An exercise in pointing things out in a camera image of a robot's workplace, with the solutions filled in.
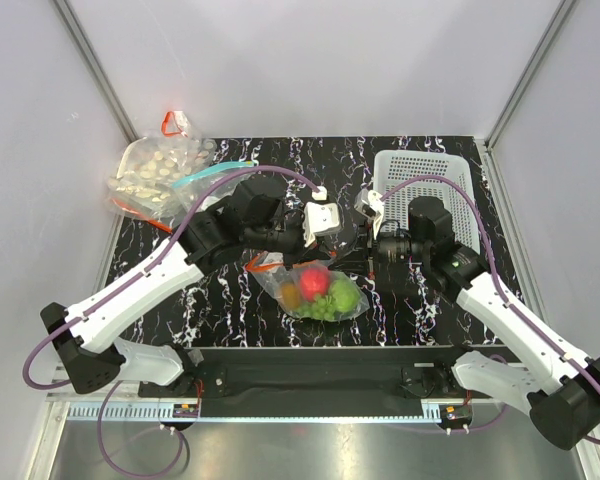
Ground front aluminium rail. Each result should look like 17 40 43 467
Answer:
44 362 591 404

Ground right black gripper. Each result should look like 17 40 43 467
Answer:
328 216 429 281

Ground right aluminium frame post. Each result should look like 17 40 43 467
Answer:
484 0 580 152

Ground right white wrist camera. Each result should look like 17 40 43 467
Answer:
354 188 385 239

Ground white slotted cable duct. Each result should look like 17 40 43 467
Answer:
67 401 442 424

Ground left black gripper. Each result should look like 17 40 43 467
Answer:
244 212 332 271

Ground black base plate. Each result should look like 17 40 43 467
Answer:
139 347 494 419

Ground small bag orange zipper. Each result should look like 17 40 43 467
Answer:
161 110 203 140

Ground clear bag teal zipper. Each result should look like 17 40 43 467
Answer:
172 161 259 212

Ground bag of round biscuits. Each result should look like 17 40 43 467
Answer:
106 136 217 233

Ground aluminium frame post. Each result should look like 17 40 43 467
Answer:
484 0 580 152
50 0 139 143

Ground clear bag orange zipper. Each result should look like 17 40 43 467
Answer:
246 252 370 322

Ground left aluminium frame post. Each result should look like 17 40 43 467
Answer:
50 0 139 143

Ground red apple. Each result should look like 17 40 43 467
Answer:
299 267 330 302

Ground white plastic basket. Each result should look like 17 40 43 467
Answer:
373 150 481 252

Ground brown kiwi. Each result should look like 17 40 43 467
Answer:
279 282 304 311

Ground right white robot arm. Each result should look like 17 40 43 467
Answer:
355 190 600 450

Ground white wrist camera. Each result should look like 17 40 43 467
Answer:
302 202 342 247
354 188 385 239

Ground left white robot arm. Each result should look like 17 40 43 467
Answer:
40 176 341 396

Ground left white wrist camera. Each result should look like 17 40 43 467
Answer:
302 202 342 247

